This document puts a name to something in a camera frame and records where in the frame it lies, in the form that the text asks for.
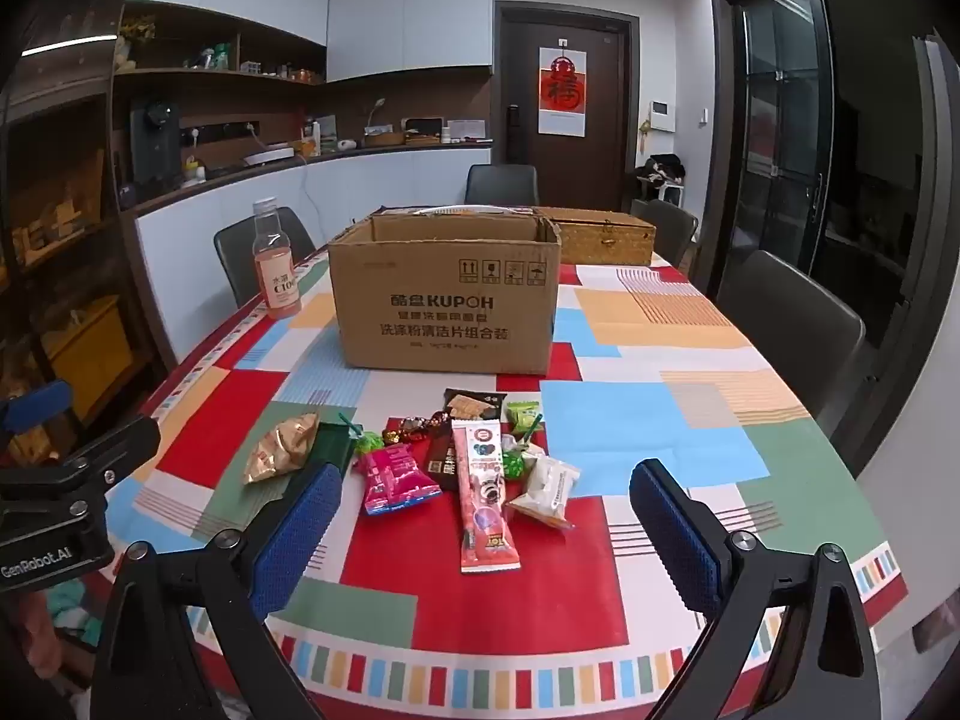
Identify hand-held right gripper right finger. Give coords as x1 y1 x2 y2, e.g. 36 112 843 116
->
628 457 882 720

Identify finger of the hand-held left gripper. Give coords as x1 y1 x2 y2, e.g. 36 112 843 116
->
0 381 74 436
0 415 162 522

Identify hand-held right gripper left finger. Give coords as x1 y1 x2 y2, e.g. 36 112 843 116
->
90 461 344 720

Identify dark green snack packet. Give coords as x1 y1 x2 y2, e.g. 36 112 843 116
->
300 412 362 481

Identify printed brown cardboard box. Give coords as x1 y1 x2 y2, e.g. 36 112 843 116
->
328 204 563 377

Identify yellow storage box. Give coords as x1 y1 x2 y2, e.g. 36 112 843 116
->
41 296 136 421

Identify gold snack packet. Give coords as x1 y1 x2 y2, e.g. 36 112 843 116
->
241 411 322 487

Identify bright pink snack packet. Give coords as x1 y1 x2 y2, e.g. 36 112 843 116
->
354 441 443 517

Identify colourful patchwork tablecloth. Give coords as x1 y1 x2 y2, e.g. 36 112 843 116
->
105 240 901 698

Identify white pastry packet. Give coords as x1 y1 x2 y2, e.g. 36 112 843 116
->
506 456 582 530

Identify dark brown chocolate packet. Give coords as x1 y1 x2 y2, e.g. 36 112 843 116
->
426 420 460 492

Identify green wrapped candies cluster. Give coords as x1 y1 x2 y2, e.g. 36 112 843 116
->
499 435 545 481

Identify long pink biscuit packet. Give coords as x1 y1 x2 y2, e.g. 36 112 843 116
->
451 420 522 575

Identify light green pastry packet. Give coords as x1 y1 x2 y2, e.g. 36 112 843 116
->
504 399 542 437

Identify pink drink bottle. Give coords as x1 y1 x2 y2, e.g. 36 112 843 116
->
251 197 302 321

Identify dark grey dining chair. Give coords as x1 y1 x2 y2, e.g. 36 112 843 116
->
214 207 317 308
464 163 540 206
630 199 700 269
716 249 867 440

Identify black coffee machine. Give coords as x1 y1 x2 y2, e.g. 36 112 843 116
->
129 101 185 185

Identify woven straw lidded box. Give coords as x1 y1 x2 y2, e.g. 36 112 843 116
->
534 206 658 267

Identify stool with piled clothes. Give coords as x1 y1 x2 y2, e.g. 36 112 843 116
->
634 154 687 205

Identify black framed glass door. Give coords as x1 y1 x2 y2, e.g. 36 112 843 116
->
712 0 837 271

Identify dark brown entrance door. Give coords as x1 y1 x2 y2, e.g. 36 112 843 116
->
495 1 638 211

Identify wooden wall shelf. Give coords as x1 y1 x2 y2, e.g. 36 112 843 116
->
112 0 327 91

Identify red and white wall calendar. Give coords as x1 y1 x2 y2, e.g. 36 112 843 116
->
538 45 587 137

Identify white wall cabinets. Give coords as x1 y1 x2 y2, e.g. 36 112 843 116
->
126 0 494 83

